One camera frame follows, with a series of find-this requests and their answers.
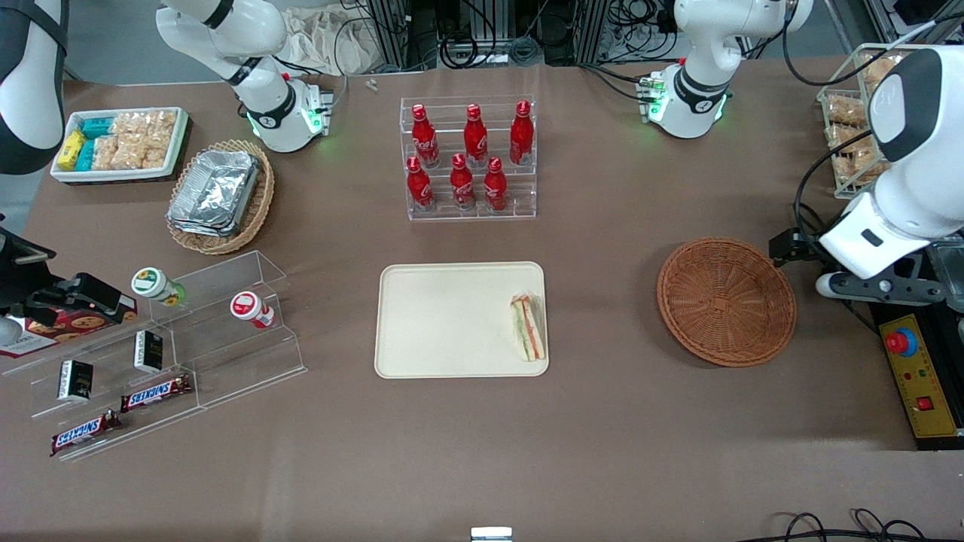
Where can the red lid yogurt cup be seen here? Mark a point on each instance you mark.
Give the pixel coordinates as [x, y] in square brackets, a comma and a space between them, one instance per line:
[248, 307]

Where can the white cloth bag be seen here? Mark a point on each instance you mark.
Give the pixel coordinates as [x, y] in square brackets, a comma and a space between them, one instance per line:
[324, 41]

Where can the clear acrylic stepped shelf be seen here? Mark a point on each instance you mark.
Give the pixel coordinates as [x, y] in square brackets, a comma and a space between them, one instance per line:
[226, 354]

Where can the white rectangular snack tray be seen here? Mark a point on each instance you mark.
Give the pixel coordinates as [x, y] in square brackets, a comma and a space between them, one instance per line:
[181, 143]

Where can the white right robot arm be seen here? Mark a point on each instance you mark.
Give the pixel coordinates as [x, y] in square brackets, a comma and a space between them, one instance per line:
[263, 113]

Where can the black appliance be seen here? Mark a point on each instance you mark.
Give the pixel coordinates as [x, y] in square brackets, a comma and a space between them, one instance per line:
[953, 331]

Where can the metal pan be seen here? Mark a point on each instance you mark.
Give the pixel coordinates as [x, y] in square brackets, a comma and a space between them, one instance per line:
[953, 263]

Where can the teal snack pack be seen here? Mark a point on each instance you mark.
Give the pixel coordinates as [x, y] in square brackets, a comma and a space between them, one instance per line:
[96, 127]
[85, 156]

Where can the red cola bottle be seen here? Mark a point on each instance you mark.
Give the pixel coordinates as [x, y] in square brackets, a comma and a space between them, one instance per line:
[495, 187]
[462, 184]
[521, 135]
[424, 139]
[419, 188]
[474, 139]

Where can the triangle sandwich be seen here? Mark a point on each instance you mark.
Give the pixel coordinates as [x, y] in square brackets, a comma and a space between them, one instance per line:
[529, 327]

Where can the green lid yogurt cup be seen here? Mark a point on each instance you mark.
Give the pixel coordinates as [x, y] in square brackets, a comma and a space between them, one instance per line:
[153, 284]

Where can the bagged fried snack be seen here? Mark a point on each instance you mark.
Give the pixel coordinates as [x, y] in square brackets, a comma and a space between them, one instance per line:
[877, 71]
[847, 139]
[845, 111]
[855, 167]

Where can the clear acrylic bottle rack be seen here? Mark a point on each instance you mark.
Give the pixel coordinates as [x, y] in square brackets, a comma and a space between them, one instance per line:
[520, 192]

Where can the yellow control panel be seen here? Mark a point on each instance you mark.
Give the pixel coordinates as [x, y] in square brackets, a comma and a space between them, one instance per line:
[930, 391]

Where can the oval light wicker basket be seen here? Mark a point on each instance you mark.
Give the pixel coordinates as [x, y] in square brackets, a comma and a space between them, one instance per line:
[260, 203]

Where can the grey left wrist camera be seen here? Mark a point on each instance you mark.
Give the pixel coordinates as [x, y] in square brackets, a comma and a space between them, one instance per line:
[881, 286]

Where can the yellow snack pack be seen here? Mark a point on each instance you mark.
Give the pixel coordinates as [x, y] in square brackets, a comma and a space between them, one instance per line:
[70, 150]

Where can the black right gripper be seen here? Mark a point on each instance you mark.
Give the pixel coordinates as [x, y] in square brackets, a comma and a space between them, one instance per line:
[21, 277]

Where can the small black box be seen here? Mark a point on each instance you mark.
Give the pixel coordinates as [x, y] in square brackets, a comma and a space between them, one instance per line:
[148, 351]
[75, 380]

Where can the red cookie box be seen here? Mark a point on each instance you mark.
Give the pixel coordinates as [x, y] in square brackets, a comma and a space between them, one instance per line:
[75, 324]

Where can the aluminium frame profiles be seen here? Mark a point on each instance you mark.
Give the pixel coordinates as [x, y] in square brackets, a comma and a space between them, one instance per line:
[395, 34]

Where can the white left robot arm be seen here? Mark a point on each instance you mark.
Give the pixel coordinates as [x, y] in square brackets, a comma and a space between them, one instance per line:
[922, 188]

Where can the beige plastic tray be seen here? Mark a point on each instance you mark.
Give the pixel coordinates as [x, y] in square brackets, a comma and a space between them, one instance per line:
[452, 320]

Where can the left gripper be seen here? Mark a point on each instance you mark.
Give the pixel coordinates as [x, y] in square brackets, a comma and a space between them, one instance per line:
[788, 245]

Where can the red emergency stop button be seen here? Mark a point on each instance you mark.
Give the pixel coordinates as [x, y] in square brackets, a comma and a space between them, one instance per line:
[901, 343]

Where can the snickers chocolate bar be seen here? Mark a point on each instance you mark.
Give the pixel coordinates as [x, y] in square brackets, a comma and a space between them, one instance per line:
[154, 393]
[83, 433]

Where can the round brown wicker basket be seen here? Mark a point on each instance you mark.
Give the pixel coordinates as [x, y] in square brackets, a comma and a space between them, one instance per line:
[727, 301]

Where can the stacked aluminium foil containers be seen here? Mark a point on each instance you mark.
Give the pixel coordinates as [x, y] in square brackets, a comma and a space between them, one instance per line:
[215, 192]

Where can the clear rice cracker bag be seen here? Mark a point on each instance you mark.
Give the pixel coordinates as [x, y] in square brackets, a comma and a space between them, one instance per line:
[157, 152]
[129, 154]
[160, 124]
[105, 153]
[128, 125]

